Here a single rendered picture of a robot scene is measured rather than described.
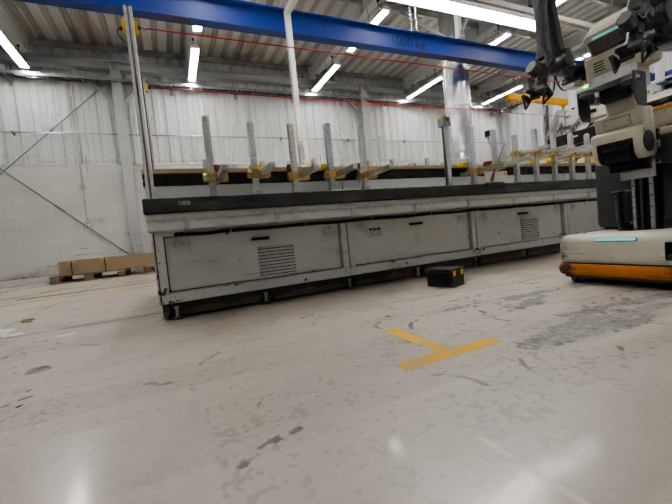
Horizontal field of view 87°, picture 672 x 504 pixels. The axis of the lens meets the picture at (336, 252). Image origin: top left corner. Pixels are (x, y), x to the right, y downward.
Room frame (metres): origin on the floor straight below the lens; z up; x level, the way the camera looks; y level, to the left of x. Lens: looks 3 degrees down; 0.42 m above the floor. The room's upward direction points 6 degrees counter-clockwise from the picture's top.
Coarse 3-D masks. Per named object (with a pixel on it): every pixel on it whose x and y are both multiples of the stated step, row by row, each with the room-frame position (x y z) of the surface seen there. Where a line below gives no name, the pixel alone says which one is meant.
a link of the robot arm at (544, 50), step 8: (528, 0) 2.00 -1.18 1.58; (536, 0) 1.95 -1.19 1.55; (544, 0) 1.94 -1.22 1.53; (536, 8) 1.96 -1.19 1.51; (544, 8) 1.94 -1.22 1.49; (536, 16) 1.96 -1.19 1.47; (544, 16) 1.94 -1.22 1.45; (536, 24) 1.97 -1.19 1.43; (544, 24) 1.94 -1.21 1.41; (536, 32) 1.97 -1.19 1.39; (544, 32) 1.94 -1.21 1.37; (536, 40) 1.97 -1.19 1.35; (544, 40) 1.94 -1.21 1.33; (544, 48) 1.93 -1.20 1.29; (536, 56) 1.98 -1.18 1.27; (544, 56) 1.93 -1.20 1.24; (552, 56) 1.94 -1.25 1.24
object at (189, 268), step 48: (192, 192) 2.20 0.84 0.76; (240, 192) 2.32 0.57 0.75; (288, 192) 2.45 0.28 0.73; (192, 240) 2.22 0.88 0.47; (240, 240) 2.34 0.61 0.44; (288, 240) 2.47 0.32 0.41; (336, 240) 2.62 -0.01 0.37; (384, 240) 2.79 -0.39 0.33; (432, 240) 2.98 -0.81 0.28; (480, 240) 3.16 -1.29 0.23; (528, 240) 3.48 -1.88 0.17; (192, 288) 2.21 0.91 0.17; (240, 288) 2.29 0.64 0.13; (288, 288) 2.45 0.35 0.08; (336, 288) 2.60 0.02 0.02
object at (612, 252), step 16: (576, 240) 2.00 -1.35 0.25; (592, 240) 1.93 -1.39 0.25; (608, 240) 1.85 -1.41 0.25; (624, 240) 1.78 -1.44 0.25; (640, 240) 1.73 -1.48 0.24; (656, 240) 1.67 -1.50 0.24; (576, 256) 2.00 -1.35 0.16; (592, 256) 1.93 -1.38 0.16; (608, 256) 1.86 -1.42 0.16; (624, 256) 1.79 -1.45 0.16; (640, 256) 1.73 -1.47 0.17; (656, 256) 1.67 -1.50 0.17; (576, 272) 2.01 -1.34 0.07; (592, 272) 1.93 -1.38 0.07; (608, 272) 1.86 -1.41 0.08; (624, 272) 1.79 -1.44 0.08; (640, 272) 1.73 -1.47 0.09; (656, 272) 1.67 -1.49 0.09
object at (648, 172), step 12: (612, 144) 1.85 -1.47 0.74; (624, 144) 1.80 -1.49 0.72; (660, 144) 1.78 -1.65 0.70; (600, 156) 1.90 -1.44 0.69; (612, 156) 1.85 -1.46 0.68; (624, 156) 1.81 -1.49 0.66; (636, 156) 1.80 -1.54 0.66; (648, 156) 1.87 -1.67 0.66; (612, 168) 1.91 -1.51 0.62; (624, 168) 1.86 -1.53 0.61; (636, 168) 1.81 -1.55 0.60; (648, 168) 1.87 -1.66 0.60; (624, 180) 1.98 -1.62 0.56
